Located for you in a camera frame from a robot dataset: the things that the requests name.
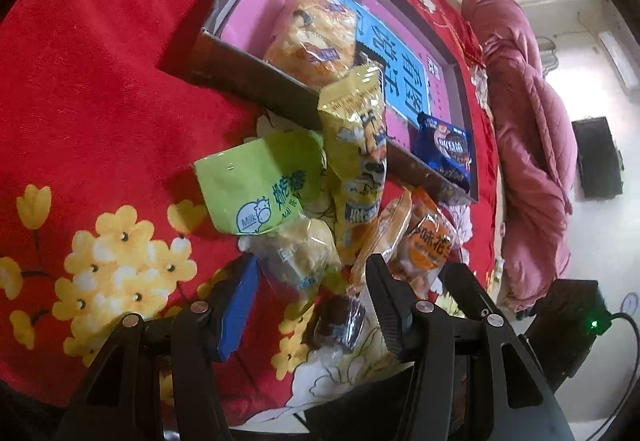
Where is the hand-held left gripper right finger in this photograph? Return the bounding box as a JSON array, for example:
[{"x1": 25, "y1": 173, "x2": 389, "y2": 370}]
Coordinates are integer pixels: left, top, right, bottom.
[{"x1": 365, "y1": 253, "x2": 576, "y2": 441}]

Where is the black cable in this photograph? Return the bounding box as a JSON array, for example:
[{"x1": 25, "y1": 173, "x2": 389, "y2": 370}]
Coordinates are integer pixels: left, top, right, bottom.
[{"x1": 582, "y1": 311, "x2": 638, "y2": 441}]

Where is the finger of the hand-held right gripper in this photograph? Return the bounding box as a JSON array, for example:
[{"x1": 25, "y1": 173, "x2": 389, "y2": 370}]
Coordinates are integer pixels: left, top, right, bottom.
[{"x1": 444, "y1": 263, "x2": 501, "y2": 319}]

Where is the puffed rice cake packet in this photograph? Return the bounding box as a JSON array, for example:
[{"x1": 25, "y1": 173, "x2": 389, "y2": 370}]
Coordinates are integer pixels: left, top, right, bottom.
[{"x1": 262, "y1": 0, "x2": 358, "y2": 87}]

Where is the peach pastry packet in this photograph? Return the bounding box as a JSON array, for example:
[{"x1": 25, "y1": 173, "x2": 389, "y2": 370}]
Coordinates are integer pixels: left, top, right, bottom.
[{"x1": 347, "y1": 188, "x2": 413, "y2": 294}]

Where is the green milk snack packet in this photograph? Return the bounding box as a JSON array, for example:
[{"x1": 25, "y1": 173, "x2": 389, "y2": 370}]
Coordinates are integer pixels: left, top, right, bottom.
[{"x1": 194, "y1": 130, "x2": 343, "y2": 304}]

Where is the orange peanut packet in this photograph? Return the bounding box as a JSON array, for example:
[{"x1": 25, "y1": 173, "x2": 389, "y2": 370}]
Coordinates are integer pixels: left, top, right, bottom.
[{"x1": 387, "y1": 186, "x2": 461, "y2": 299}]

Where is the white air conditioner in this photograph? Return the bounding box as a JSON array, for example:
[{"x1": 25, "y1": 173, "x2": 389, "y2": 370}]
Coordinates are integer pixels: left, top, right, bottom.
[{"x1": 597, "y1": 31, "x2": 640, "y2": 89}]

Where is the yellow cake packet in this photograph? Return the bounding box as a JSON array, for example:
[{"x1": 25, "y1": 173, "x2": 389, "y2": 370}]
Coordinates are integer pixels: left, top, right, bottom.
[{"x1": 317, "y1": 64, "x2": 391, "y2": 267}]

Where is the black television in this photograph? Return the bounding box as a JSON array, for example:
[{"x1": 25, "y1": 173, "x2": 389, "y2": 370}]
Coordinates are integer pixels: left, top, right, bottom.
[{"x1": 571, "y1": 117, "x2": 625, "y2": 199}]

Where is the pink quilt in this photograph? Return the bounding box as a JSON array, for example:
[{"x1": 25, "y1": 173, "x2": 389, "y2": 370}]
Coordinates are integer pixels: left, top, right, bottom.
[{"x1": 460, "y1": 0, "x2": 578, "y2": 317}]

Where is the small brown candy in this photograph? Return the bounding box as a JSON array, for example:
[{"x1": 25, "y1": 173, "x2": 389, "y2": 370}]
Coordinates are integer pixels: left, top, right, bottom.
[{"x1": 307, "y1": 293, "x2": 368, "y2": 352}]

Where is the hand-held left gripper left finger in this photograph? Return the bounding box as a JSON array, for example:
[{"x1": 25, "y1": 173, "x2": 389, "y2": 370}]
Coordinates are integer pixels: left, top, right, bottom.
[{"x1": 55, "y1": 253, "x2": 261, "y2": 441}]

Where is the blue cookie packet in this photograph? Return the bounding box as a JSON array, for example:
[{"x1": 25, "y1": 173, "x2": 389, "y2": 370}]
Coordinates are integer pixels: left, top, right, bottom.
[{"x1": 411, "y1": 112, "x2": 473, "y2": 194}]

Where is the red floral blanket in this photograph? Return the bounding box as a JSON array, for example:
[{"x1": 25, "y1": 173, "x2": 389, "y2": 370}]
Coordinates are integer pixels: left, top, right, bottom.
[{"x1": 0, "y1": 0, "x2": 501, "y2": 422}]

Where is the grey cardboard box tray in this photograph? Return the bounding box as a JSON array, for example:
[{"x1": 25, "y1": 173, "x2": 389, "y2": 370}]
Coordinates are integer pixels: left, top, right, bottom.
[{"x1": 190, "y1": 0, "x2": 481, "y2": 206}]

